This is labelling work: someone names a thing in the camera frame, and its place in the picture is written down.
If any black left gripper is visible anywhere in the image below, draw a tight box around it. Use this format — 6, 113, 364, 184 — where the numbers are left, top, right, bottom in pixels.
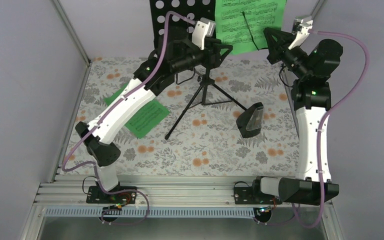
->
171, 37, 232, 74

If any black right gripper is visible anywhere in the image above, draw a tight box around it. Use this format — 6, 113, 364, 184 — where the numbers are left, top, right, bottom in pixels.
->
263, 27, 311, 79

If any green sheet music page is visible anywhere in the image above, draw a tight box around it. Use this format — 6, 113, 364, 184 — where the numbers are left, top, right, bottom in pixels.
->
103, 82, 171, 140
214, 0, 287, 55

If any black music stand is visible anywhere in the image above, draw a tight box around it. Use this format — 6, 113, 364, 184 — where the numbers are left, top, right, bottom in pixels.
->
137, 0, 248, 140

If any black metronome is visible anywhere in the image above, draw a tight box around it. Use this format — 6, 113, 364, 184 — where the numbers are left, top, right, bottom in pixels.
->
236, 102, 264, 139

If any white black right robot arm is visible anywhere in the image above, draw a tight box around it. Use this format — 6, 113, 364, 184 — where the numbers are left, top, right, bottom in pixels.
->
250, 27, 343, 206

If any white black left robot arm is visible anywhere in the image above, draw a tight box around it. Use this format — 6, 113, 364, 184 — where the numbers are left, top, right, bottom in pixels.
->
75, 32, 233, 203

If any floral patterned mat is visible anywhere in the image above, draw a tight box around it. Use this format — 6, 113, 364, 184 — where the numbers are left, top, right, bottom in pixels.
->
61, 56, 309, 177

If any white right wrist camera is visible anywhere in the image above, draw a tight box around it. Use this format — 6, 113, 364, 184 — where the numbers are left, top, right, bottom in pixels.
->
288, 15, 314, 50

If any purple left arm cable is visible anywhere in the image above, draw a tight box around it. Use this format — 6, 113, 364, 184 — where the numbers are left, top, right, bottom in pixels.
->
61, 11, 201, 227

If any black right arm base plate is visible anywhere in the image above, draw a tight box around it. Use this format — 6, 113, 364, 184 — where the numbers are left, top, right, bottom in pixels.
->
233, 186, 283, 205

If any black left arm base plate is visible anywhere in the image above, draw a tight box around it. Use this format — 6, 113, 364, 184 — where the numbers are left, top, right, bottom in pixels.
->
85, 185, 137, 205

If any aluminium rail frame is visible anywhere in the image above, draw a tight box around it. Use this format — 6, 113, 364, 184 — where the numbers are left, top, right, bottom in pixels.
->
34, 174, 332, 208

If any grey slotted cable duct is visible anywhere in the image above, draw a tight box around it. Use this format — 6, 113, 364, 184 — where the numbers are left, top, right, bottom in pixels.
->
43, 206, 255, 219

